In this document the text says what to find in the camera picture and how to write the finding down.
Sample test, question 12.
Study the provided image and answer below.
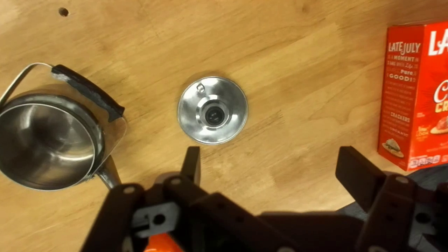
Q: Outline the stainless steel kettle lid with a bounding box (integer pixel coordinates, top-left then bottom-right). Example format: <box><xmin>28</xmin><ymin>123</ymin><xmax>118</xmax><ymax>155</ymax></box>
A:
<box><xmin>175</xmin><ymin>74</ymin><xmax>251</xmax><ymax>145</ymax></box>

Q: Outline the orange cracker box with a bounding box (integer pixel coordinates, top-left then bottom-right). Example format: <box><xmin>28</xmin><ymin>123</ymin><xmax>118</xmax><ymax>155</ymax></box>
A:
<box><xmin>377</xmin><ymin>19</ymin><xmax>448</xmax><ymax>173</ymax></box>

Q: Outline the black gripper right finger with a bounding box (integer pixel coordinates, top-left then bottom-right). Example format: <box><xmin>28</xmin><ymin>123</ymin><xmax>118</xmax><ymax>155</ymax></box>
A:
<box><xmin>335</xmin><ymin>145</ymin><xmax>448</xmax><ymax>252</ymax></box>

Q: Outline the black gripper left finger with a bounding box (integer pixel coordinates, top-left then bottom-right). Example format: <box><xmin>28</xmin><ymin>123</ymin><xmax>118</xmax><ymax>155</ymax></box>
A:
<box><xmin>81</xmin><ymin>145</ymin><xmax>281</xmax><ymax>252</ymax></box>

